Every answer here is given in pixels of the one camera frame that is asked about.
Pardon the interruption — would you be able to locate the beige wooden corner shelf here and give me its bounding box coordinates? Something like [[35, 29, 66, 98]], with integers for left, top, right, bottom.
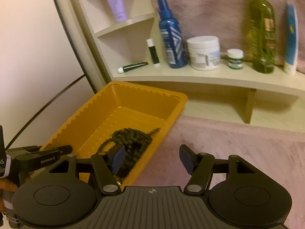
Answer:
[[64, 0, 305, 134]]

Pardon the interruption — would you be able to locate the small green lip salve jar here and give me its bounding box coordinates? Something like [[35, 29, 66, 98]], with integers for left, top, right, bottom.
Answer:
[[226, 49, 244, 70]]

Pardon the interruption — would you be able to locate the blue white tube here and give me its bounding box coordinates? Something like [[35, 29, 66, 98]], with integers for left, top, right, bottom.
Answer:
[[284, 3, 299, 76]]

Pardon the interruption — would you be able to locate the pink towel backdrop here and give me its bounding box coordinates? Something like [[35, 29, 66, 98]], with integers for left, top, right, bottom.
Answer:
[[151, 0, 304, 72]]

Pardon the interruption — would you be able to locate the green white lip balm stick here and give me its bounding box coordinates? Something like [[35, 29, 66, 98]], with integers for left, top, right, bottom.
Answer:
[[146, 38, 160, 67]]

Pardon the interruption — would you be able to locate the blue spray bottle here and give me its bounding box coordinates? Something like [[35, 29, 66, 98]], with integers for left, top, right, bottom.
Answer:
[[157, 0, 187, 69]]

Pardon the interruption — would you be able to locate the green olive oil bottle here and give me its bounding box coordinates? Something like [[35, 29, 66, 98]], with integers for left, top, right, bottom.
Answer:
[[247, 0, 276, 73]]

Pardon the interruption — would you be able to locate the white cream jar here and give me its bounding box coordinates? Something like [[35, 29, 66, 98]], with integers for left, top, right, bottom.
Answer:
[[187, 36, 221, 71]]

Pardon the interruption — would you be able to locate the long dark bead necklace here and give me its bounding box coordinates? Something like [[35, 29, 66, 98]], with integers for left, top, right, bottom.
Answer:
[[96, 127, 161, 179]]

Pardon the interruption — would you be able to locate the pink fuzzy table cloth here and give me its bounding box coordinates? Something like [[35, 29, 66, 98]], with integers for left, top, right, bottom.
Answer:
[[134, 116, 304, 228]]

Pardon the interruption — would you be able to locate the green tube lying down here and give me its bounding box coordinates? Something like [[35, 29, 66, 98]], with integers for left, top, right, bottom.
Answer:
[[117, 61, 148, 73]]

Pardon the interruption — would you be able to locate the orange plastic tray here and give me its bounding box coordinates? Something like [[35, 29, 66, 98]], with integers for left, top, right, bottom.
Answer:
[[41, 81, 188, 187]]

